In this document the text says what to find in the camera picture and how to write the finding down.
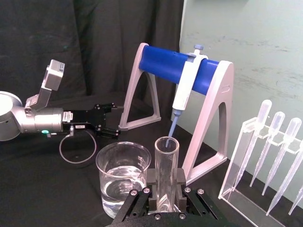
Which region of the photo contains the black table cloth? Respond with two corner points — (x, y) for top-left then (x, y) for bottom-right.
(0, 91), (303, 227)

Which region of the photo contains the glass beaker with water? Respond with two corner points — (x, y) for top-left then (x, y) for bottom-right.
(95, 141), (152, 219)

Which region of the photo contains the black backdrop curtain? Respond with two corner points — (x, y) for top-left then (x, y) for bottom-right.
(0, 0), (185, 119)

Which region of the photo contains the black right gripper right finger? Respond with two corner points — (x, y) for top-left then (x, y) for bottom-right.
(172, 167), (220, 220)

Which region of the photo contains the clear glass measuring cylinder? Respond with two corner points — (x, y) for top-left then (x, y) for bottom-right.
(154, 136), (179, 213)

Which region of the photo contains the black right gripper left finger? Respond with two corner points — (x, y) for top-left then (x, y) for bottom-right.
(113, 168), (159, 223)

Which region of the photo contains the thin looped gripper cable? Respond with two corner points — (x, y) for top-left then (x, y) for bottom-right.
(46, 125), (98, 166)

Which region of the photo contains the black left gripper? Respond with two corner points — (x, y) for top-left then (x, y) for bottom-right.
(62, 102), (125, 140)

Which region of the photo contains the clear plastic transfer pipette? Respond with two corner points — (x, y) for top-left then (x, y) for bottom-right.
(265, 139), (303, 217)
(288, 186), (303, 216)
(233, 99), (273, 189)
(249, 111), (286, 188)
(261, 117), (303, 197)

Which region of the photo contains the white pipette with blue tip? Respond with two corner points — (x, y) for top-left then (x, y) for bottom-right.
(165, 44), (209, 148)

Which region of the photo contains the grey stand with blue bar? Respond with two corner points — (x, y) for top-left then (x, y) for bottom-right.
(118, 42), (235, 186)

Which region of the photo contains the clear acrylic pipette rack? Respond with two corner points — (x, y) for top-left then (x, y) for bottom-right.
(217, 117), (303, 227)

